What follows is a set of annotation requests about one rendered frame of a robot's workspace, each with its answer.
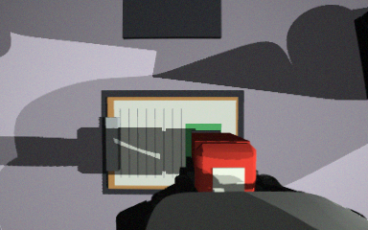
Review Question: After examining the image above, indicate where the red self-inking stamp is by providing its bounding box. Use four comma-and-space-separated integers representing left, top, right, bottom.
192, 130, 256, 192

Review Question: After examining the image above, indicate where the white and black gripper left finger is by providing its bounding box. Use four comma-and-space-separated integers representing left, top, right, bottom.
116, 156, 197, 230

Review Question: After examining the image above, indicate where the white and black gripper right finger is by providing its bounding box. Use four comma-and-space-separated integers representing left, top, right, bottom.
256, 170, 365, 218

